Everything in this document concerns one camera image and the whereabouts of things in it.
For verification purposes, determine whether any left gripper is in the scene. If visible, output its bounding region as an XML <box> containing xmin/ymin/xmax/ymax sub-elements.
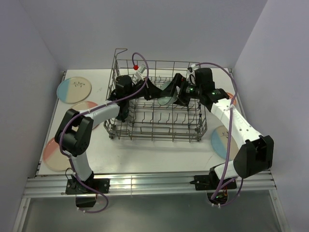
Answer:
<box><xmin>126</xmin><ymin>77</ymin><xmax>162</xmax><ymax>101</ymax></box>

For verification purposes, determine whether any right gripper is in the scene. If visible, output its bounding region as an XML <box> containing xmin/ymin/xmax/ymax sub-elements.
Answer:
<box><xmin>159</xmin><ymin>73</ymin><xmax>202</xmax><ymax>107</ymax></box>

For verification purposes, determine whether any light green bowl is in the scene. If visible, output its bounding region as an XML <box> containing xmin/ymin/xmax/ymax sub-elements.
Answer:
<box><xmin>157</xmin><ymin>81</ymin><xmax>178</xmax><ymax>105</ymax></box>

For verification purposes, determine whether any orange patterned bowl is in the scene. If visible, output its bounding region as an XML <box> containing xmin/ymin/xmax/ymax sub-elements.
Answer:
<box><xmin>227</xmin><ymin>92</ymin><xmax>237</xmax><ymax>106</ymax></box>

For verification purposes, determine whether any dark green mug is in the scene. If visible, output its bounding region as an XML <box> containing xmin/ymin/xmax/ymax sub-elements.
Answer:
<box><xmin>116</xmin><ymin>109</ymin><xmax>129</xmax><ymax>122</ymax></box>

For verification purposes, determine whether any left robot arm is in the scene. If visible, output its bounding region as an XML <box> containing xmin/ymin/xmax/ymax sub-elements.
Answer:
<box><xmin>55</xmin><ymin>75</ymin><xmax>173</xmax><ymax>193</ymax></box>

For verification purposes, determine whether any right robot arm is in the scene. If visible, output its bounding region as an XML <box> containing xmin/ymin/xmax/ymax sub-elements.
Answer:
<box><xmin>158</xmin><ymin>68</ymin><xmax>274</xmax><ymax>191</ymax></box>

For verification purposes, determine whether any blue cream plate right side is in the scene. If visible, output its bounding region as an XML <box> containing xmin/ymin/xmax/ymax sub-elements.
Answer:
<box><xmin>211</xmin><ymin>126</ymin><xmax>239</xmax><ymax>160</ymax></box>

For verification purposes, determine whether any pink and cream plate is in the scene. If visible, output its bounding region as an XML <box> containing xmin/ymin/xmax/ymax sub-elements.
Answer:
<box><xmin>71</xmin><ymin>101</ymin><xmax>98</xmax><ymax>112</ymax></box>

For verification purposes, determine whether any blue and cream plate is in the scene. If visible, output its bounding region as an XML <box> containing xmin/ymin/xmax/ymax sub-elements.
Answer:
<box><xmin>56</xmin><ymin>76</ymin><xmax>92</xmax><ymax>104</ymax></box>

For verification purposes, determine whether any pink cream plate near edge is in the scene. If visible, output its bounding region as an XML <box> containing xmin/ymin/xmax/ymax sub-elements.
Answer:
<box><xmin>42</xmin><ymin>138</ymin><xmax>70</xmax><ymax>172</ymax></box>

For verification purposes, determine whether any grey wire dish rack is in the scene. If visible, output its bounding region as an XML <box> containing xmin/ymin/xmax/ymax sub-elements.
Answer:
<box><xmin>103</xmin><ymin>48</ymin><xmax>208</xmax><ymax>142</ymax></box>

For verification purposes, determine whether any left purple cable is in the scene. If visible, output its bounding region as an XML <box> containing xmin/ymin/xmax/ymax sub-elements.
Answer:
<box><xmin>59</xmin><ymin>52</ymin><xmax>149</xmax><ymax>214</ymax></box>

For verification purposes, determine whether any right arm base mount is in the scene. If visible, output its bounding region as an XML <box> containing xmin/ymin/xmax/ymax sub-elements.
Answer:
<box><xmin>190</xmin><ymin>174</ymin><xmax>237</xmax><ymax>206</ymax></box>

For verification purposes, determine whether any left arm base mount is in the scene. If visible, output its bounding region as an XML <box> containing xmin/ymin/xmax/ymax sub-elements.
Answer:
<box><xmin>65</xmin><ymin>177</ymin><xmax>110</xmax><ymax>213</ymax></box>

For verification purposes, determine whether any aluminium rail frame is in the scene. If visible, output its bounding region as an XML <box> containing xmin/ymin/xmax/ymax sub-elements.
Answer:
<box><xmin>12</xmin><ymin>69</ymin><xmax>285</xmax><ymax>232</ymax></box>

